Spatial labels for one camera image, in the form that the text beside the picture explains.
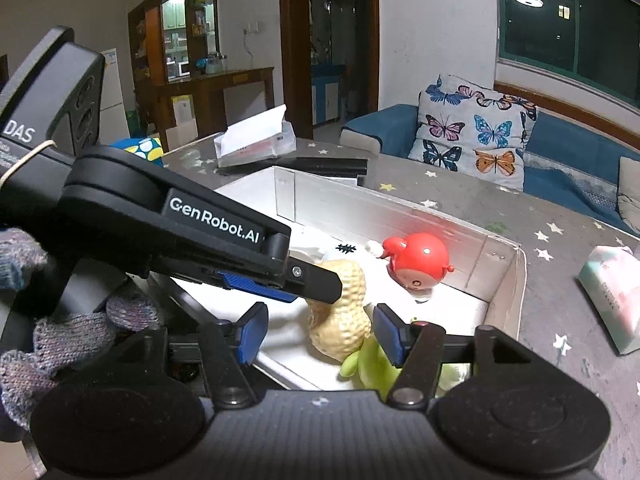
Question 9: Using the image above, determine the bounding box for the grey cardboard box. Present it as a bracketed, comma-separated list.
[127, 165, 527, 401]

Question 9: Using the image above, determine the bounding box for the white tissue box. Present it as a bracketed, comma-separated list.
[213, 105, 296, 168]

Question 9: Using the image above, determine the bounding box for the dark window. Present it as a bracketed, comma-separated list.
[495, 0, 640, 116]

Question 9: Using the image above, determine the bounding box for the blue sofa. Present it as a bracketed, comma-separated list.
[340, 104, 640, 233]

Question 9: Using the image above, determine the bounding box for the white rabbit plush toy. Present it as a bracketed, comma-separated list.
[287, 240, 388, 267]

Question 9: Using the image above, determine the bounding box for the wooden wall cabinet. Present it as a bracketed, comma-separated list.
[127, 0, 219, 111]

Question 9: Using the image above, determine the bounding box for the person's left hand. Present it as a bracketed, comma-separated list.
[0, 227, 152, 443]

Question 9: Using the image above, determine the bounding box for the white fridge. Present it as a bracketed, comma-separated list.
[97, 48, 127, 148]

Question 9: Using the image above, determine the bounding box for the pastel tissue pack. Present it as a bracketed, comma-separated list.
[578, 245, 640, 356]

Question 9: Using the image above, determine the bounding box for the yellow and white carton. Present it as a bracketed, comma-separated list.
[172, 95, 196, 126]

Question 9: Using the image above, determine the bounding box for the blue dotted carton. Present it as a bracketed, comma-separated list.
[109, 136, 166, 166]

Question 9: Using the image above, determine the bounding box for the beige peanut toy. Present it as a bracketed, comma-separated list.
[305, 259, 372, 361]

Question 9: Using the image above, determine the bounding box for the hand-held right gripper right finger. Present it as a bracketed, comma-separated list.
[372, 302, 533, 411]

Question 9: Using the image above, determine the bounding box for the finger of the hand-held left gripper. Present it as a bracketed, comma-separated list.
[219, 269, 298, 305]
[260, 232, 344, 306]

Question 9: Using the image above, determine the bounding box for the wooden side table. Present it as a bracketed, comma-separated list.
[135, 66, 276, 143]

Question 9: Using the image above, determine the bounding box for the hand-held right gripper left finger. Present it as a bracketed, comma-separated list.
[117, 301, 271, 409]

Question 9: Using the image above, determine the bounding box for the red round toy figure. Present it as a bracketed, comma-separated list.
[382, 232, 451, 304]

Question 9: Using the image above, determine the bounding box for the green round toy figure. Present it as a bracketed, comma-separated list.
[340, 317, 473, 401]

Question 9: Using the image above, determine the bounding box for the beige cushion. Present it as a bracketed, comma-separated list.
[616, 156, 640, 235]

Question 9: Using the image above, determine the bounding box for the dark wooden door frame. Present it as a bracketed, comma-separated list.
[278, 0, 381, 138]

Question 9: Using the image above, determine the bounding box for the butterfly print pillow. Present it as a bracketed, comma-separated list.
[407, 74, 538, 192]

